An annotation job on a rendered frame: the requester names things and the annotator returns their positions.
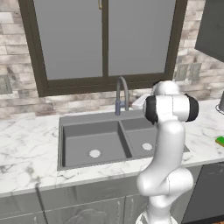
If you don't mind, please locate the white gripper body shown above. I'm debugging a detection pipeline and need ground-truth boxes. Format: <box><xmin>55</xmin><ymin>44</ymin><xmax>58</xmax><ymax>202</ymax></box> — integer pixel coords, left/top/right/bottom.
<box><xmin>131</xmin><ymin>94</ymin><xmax>153</xmax><ymax>111</ymax></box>

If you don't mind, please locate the grey double sink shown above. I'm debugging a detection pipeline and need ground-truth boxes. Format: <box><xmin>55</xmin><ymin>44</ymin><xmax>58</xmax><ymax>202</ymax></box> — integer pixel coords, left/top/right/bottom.
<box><xmin>57</xmin><ymin>109</ymin><xmax>191</xmax><ymax>172</ymax></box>

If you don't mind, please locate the green sponge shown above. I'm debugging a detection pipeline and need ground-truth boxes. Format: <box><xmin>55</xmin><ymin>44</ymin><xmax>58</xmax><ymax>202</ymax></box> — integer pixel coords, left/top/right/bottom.
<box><xmin>214</xmin><ymin>136</ymin><xmax>224</xmax><ymax>148</ymax></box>

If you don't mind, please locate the grey arched tap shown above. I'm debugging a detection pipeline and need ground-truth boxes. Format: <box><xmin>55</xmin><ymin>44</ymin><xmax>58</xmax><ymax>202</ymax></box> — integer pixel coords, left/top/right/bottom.
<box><xmin>115</xmin><ymin>75</ymin><xmax>130</xmax><ymax>116</ymax></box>

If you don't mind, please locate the dark framed window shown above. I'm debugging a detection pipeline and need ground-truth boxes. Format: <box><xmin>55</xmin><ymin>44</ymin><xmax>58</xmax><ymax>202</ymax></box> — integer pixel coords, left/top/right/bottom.
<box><xmin>17</xmin><ymin>0</ymin><xmax>189</xmax><ymax>98</ymax></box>

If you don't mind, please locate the grey drawer front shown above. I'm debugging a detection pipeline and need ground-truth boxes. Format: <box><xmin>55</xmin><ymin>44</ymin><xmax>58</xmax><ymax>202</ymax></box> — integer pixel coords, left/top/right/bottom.
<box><xmin>38</xmin><ymin>175</ymin><xmax>142</xmax><ymax>212</ymax></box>

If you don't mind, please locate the dark grey dishwasher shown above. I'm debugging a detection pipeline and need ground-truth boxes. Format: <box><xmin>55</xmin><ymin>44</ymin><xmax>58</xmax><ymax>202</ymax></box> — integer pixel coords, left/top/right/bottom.
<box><xmin>180</xmin><ymin>162</ymin><xmax>224</xmax><ymax>224</ymax></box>

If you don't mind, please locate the grey wall socket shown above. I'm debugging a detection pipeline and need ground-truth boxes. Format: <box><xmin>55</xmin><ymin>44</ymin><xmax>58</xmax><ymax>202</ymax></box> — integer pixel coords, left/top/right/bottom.
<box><xmin>188</xmin><ymin>62</ymin><xmax>203</xmax><ymax>82</ymax></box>
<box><xmin>174</xmin><ymin>63</ymin><xmax>189</xmax><ymax>82</ymax></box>
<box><xmin>0</xmin><ymin>73</ymin><xmax>13</xmax><ymax>95</ymax></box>

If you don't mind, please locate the dark grey wall cupboard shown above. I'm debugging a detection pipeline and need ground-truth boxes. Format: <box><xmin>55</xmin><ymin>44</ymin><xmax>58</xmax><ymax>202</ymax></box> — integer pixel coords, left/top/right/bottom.
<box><xmin>194</xmin><ymin>0</ymin><xmax>224</xmax><ymax>63</ymax></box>

